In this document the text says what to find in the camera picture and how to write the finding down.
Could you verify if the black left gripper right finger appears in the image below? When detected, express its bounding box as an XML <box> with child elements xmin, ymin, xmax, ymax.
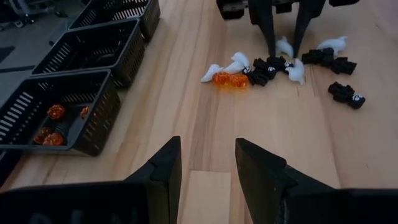
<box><xmin>234</xmin><ymin>138</ymin><xmax>398</xmax><ymax>224</ymax></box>

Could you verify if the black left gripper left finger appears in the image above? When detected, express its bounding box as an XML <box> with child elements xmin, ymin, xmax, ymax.
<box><xmin>0</xmin><ymin>136</ymin><xmax>182</xmax><ymax>224</ymax></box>

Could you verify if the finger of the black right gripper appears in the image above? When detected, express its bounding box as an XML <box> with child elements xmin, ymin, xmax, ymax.
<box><xmin>292</xmin><ymin>0</ymin><xmax>360</xmax><ymax>58</ymax></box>
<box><xmin>216</xmin><ymin>0</ymin><xmax>277</xmax><ymax>57</ymax></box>

